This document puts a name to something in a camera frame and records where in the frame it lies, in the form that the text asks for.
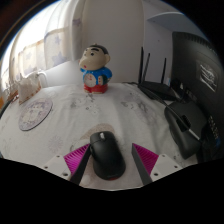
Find black computer mouse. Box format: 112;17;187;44
89;130;127;181

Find white printed tablecloth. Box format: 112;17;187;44
0;82;201;191

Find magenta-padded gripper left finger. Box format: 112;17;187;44
41;143;92;186

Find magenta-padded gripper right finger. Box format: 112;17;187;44
131;143;184;186

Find white wall shelf unit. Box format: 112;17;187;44
146;11;201;34

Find black router with antennas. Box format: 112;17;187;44
137;46;179;102

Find white cloth-covered jug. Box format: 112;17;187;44
17;70;48;105

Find cartoon boy figurine clock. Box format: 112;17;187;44
78;43;114;95

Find white star-print curtain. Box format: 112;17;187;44
0;0;84;91

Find black computer monitor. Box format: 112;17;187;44
163;31;224;164

